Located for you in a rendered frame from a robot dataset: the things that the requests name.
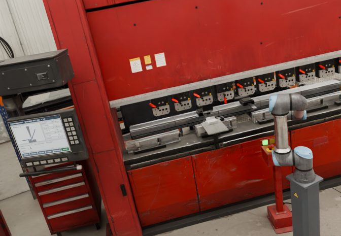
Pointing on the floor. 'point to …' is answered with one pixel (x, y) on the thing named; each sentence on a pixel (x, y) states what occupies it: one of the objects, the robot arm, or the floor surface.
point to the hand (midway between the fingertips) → (282, 142)
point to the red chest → (68, 197)
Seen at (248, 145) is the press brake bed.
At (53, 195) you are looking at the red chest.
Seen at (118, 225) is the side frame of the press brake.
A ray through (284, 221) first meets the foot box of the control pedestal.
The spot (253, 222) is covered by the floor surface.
